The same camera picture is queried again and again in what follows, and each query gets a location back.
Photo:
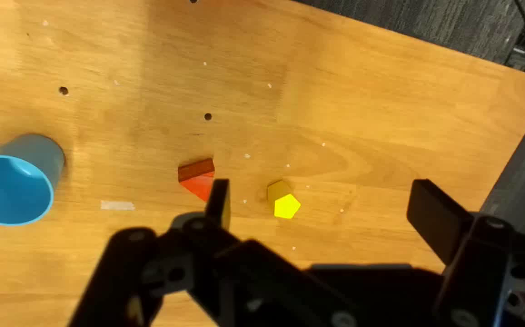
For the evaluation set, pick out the red triangular wooden block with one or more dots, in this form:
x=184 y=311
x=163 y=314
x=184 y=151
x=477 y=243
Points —
x=199 y=176

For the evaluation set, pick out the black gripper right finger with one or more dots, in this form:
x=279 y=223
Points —
x=441 y=220

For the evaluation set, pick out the yellow pentagon wooden block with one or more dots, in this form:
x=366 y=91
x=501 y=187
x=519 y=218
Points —
x=284 y=200

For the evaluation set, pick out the white tape strip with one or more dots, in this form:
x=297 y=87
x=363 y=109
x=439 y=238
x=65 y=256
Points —
x=119 y=205

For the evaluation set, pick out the light blue plastic cup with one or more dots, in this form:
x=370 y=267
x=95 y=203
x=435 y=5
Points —
x=14 y=182

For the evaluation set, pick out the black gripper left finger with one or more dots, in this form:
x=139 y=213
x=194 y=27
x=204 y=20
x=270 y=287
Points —
x=221 y=202

